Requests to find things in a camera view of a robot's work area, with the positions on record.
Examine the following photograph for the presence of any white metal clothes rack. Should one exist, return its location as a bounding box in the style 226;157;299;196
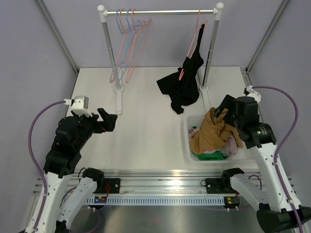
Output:
97;2;224;115

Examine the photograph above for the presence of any grey tank top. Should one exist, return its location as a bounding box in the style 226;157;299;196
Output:
220;148;231;159

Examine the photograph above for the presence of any right small circuit board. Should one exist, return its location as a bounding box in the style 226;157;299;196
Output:
224;196;240;206

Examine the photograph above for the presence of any blue hanger of mauve top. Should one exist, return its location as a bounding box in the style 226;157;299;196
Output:
116;8;149;82

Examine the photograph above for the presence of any blue wire hanger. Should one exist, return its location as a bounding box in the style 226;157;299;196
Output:
110;9;141;82

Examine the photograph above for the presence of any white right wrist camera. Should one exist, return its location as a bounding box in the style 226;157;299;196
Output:
244;85;261;103

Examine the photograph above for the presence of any green tank top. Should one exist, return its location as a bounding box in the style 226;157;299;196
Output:
188;126;224;161

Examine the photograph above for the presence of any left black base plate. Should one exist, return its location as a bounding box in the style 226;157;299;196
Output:
94;178;121;194

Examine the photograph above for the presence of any small circuit board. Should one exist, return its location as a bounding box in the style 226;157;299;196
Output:
224;196;240;206
94;196;107;203

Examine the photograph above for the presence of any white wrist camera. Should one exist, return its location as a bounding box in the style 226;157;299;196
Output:
244;85;261;103
64;96;92;117

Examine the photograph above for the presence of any white plastic basket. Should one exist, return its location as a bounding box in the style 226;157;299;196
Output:
183;113;255;164

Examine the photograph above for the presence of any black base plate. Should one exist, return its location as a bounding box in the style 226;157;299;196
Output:
94;178;121;194
205;178;237;195

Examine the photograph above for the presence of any mauve tank top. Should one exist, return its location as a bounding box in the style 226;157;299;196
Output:
189;133;238;155

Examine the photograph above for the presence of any black tank top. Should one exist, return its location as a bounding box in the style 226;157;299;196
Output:
156;24;205;115

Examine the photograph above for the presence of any left small circuit board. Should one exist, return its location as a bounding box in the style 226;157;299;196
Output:
94;196;107;203

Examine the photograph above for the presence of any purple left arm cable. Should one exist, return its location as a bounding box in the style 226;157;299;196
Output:
28;101;105;233

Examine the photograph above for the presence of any pink hanger of black top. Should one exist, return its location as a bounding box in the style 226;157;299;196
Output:
178;8;207;81

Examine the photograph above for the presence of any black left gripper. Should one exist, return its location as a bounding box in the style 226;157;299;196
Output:
73;108;117;150

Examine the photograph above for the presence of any white slotted cable duct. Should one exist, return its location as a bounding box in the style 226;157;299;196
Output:
86;196;225;206

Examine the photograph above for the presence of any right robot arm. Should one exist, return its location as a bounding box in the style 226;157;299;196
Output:
214;95;311;233

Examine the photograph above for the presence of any aluminium mounting rail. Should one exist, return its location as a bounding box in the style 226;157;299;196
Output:
33;169;294;196

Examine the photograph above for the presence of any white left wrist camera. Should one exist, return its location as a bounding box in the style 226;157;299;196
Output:
64;96;92;117

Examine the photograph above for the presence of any pink hanger of brown top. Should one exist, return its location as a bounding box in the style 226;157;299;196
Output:
126;8;150;83

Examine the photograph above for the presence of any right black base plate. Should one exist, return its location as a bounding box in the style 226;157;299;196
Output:
205;178;237;195

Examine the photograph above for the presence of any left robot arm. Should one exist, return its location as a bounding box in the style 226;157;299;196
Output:
24;108;118;233

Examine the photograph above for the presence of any brown tank top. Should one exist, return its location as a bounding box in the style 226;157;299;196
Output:
190;107;243;154

